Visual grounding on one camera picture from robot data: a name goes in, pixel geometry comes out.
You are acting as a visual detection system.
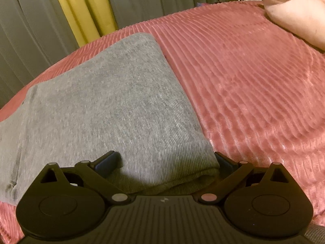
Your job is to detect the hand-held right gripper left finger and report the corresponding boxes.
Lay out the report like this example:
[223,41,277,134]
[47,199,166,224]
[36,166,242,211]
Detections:
[38,150,130,205]

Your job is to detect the grey pants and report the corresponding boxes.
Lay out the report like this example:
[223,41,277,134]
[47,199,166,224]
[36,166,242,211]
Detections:
[0,32,221,205]

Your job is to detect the pink plush toy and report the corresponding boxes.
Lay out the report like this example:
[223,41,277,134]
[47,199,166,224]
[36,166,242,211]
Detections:
[258,0,325,54]

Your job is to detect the pink ribbed blanket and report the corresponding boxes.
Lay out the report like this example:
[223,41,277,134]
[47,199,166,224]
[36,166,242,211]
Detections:
[0,0,325,244]

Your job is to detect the grey curtain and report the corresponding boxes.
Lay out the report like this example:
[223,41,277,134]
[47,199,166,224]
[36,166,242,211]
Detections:
[100,0,229,31]
[0,0,82,113]

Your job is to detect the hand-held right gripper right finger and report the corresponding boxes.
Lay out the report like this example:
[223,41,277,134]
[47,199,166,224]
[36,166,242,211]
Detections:
[198,151,290,205]

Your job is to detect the yellow curtain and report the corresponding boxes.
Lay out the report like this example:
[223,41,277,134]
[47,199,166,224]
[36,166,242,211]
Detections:
[49,0,120,48]

